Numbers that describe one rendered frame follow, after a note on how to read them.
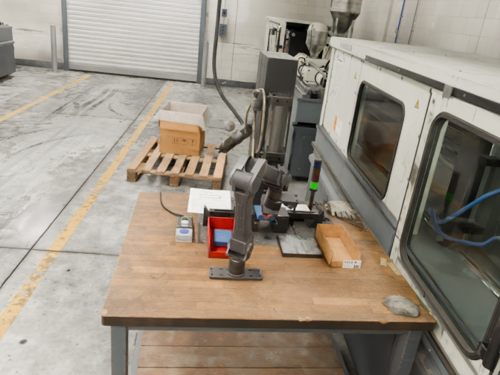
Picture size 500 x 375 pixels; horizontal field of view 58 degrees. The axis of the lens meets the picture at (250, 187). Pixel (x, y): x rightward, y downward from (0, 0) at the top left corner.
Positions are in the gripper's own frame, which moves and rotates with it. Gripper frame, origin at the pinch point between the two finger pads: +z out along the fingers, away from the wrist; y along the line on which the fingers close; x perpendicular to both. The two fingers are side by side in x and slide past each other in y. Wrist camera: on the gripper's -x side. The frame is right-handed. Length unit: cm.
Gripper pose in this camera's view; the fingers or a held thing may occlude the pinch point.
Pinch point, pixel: (265, 216)
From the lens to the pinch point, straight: 193.1
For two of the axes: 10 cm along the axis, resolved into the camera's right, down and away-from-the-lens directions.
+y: -0.3, -7.5, 6.6
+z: -1.8, 6.5, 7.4
